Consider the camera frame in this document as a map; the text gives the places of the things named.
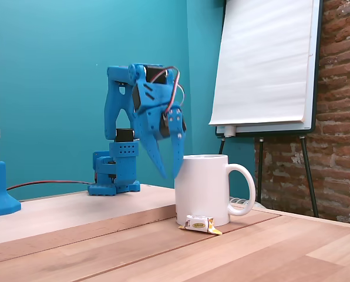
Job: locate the flipchart easel stand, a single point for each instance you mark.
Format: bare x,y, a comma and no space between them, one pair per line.
308,129

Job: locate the white flipchart paper pad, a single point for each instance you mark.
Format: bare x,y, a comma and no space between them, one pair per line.
263,58

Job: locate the white yellow sweet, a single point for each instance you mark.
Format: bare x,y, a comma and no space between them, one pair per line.
198,225

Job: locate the white ceramic mug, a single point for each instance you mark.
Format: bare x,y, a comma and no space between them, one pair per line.
201,191

